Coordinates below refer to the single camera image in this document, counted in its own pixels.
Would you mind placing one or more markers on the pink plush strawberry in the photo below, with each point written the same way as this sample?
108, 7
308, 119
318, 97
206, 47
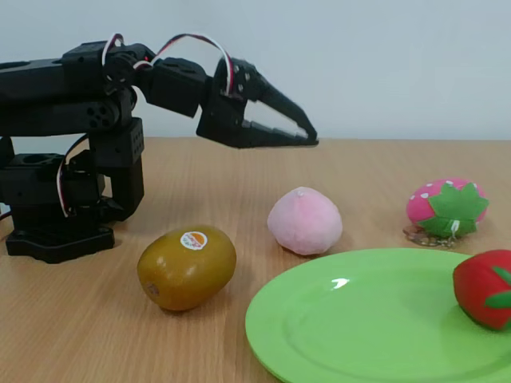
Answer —
431, 203

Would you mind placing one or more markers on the pale pink plush peach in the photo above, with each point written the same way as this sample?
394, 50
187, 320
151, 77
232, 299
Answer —
305, 223

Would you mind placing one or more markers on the green oval plate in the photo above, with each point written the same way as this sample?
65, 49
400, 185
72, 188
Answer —
359, 327

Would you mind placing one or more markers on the brown kiwi with sticker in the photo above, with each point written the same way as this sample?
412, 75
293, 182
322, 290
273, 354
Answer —
185, 275

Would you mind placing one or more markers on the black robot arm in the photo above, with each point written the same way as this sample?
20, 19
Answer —
48, 99

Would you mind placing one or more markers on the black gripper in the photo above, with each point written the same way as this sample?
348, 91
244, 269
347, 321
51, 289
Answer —
223, 120

